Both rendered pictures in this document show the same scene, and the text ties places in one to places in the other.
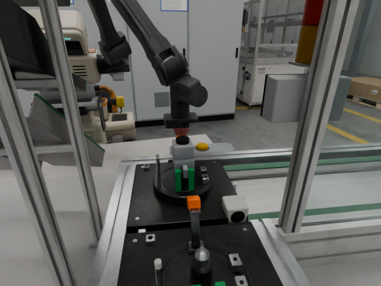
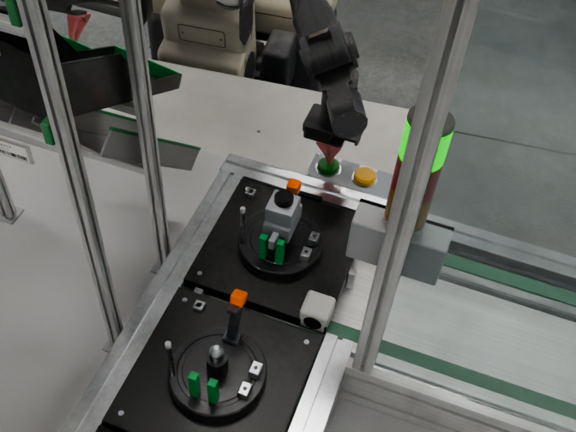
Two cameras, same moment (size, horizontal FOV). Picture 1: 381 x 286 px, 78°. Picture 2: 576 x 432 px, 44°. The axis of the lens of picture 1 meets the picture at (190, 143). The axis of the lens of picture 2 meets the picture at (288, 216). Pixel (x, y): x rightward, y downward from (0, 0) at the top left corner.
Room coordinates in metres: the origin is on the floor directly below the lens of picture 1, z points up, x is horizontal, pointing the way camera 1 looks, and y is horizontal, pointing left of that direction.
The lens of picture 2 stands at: (-0.19, -0.29, 1.89)
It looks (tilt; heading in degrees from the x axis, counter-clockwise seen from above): 49 degrees down; 24
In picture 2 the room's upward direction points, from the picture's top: 4 degrees clockwise
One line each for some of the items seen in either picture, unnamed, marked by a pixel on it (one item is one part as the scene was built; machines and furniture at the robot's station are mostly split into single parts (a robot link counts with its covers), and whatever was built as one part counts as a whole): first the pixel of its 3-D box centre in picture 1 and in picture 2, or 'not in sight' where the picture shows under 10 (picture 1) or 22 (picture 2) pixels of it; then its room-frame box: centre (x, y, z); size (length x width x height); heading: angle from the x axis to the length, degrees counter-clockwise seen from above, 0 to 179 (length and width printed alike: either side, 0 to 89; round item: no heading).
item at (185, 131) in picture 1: (177, 132); (326, 141); (0.69, 0.04, 1.02); 0.07 x 0.07 x 0.09; 7
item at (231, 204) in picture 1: (234, 209); (316, 311); (0.38, -0.09, 0.97); 0.05 x 0.05 x 0.04; 7
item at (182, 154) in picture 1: (183, 154); (280, 216); (0.46, 0.02, 1.06); 0.08 x 0.04 x 0.07; 8
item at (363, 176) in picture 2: (202, 147); (364, 177); (0.69, -0.04, 0.96); 0.04 x 0.04 x 0.02
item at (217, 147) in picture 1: (202, 155); (362, 189); (0.69, -0.04, 0.93); 0.21 x 0.07 x 0.06; 97
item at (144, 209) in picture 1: (182, 188); (279, 249); (0.47, 0.02, 0.96); 0.24 x 0.24 x 0.02; 7
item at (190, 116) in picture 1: (180, 110); (336, 113); (0.69, 0.03, 1.09); 0.10 x 0.07 x 0.07; 97
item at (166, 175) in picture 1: (182, 181); (280, 243); (0.47, 0.02, 0.98); 0.14 x 0.14 x 0.02
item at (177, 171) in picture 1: (178, 180); (263, 246); (0.42, 0.03, 1.01); 0.01 x 0.01 x 0.05; 7
